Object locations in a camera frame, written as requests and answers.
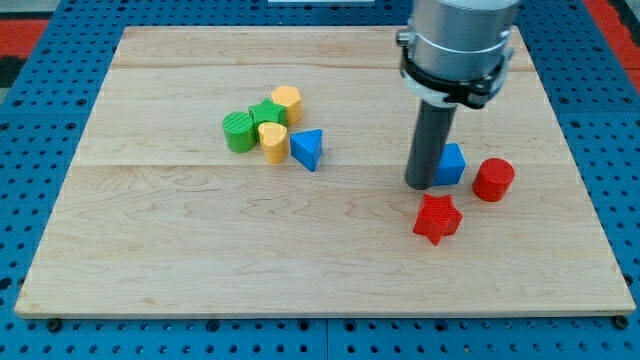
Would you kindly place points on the yellow hexagon block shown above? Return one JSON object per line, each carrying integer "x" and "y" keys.
{"x": 289, "y": 97}

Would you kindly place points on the yellow heart block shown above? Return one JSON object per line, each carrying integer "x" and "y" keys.
{"x": 273, "y": 141}

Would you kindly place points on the blue cube block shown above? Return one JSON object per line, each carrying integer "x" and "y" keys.
{"x": 451, "y": 166}

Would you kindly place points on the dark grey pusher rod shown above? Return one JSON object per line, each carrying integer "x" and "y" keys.
{"x": 431, "y": 132}

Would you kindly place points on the green cylinder block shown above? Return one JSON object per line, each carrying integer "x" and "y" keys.
{"x": 238, "y": 128}

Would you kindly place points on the wooden board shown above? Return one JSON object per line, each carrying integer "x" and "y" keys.
{"x": 158, "y": 218}

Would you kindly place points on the red cylinder block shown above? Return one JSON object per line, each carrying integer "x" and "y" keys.
{"x": 493, "y": 179}

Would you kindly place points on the red star block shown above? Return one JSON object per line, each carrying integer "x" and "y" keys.
{"x": 437, "y": 217}

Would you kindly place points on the green star block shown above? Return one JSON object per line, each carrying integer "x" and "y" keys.
{"x": 267, "y": 111}

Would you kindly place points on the blue triangle block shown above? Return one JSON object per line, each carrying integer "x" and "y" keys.
{"x": 306, "y": 147}

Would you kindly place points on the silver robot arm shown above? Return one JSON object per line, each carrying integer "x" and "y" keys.
{"x": 455, "y": 51}

